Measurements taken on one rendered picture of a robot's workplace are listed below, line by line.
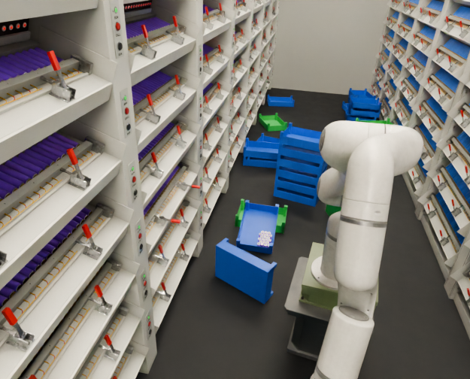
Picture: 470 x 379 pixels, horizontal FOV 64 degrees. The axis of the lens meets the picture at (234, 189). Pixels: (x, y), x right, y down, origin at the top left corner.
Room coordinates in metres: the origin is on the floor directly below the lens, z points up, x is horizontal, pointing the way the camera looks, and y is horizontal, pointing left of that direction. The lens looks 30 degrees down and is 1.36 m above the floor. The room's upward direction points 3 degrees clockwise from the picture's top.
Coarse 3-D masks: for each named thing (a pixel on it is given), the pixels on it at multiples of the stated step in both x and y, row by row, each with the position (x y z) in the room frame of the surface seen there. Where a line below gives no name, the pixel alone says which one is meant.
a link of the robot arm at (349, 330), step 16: (336, 320) 0.52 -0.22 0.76; (352, 320) 0.51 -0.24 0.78; (368, 320) 0.52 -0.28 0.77; (336, 336) 0.50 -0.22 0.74; (352, 336) 0.49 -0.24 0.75; (368, 336) 0.50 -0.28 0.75; (320, 352) 0.51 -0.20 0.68; (336, 352) 0.48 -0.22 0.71; (352, 352) 0.48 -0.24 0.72; (320, 368) 0.48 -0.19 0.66; (336, 368) 0.47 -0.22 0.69; (352, 368) 0.46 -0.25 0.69
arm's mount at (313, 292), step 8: (312, 248) 1.23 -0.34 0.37; (320, 248) 1.23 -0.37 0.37; (312, 256) 1.18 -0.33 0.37; (304, 280) 1.04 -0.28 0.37; (312, 280) 1.04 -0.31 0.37; (304, 288) 1.02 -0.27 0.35; (312, 288) 1.01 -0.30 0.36; (320, 288) 1.00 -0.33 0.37; (328, 288) 1.00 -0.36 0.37; (304, 296) 1.04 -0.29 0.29; (312, 296) 1.01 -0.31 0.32; (320, 296) 1.00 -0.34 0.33; (328, 296) 0.99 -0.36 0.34; (336, 296) 0.99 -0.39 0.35; (376, 296) 0.97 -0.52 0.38; (312, 304) 1.01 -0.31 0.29; (320, 304) 1.00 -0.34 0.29; (328, 304) 0.99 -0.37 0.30; (336, 304) 0.98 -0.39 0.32; (376, 304) 0.94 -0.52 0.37
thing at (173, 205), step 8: (184, 160) 1.58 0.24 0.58; (192, 168) 1.57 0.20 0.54; (184, 176) 1.51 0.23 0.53; (192, 176) 1.53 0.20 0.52; (168, 184) 1.41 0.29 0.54; (192, 184) 1.52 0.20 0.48; (176, 192) 1.37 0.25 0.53; (184, 192) 1.39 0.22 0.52; (176, 200) 1.32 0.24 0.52; (152, 208) 1.21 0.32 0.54; (168, 208) 1.25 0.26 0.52; (176, 208) 1.26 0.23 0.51; (168, 216) 1.20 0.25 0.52; (152, 224) 1.13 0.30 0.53; (152, 232) 1.08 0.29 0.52; (160, 232) 1.10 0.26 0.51; (152, 240) 1.05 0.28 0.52; (152, 248) 1.02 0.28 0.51
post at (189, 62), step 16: (160, 0) 1.59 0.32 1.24; (176, 0) 1.58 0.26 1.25; (192, 0) 1.57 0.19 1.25; (192, 16) 1.57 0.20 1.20; (176, 64) 1.58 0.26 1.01; (192, 64) 1.57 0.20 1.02; (192, 112) 1.57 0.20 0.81; (192, 160) 1.57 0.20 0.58; (192, 192) 1.57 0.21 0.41; (192, 224) 1.57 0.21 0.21
